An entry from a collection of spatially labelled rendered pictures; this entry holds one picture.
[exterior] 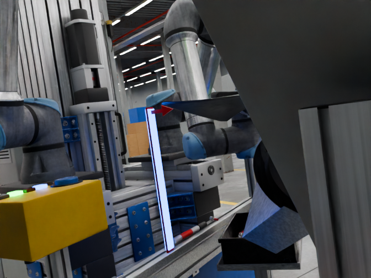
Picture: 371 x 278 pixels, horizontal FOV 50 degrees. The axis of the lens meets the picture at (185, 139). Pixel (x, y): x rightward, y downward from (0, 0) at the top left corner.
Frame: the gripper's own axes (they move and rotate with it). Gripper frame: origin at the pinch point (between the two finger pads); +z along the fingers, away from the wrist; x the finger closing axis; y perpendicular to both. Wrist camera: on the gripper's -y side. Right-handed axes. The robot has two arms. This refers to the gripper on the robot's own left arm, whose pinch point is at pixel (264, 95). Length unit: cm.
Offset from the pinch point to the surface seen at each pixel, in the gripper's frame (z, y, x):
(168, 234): -8.7, -20.6, 30.1
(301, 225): 18.9, 0.1, 22.0
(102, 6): -216, -57, -80
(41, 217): 20.9, -40.0, 17.9
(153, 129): -8.7, -23.1, 6.3
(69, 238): 17.2, -36.8, 22.3
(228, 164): -675, 117, 94
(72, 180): 11.4, -37.2, 13.9
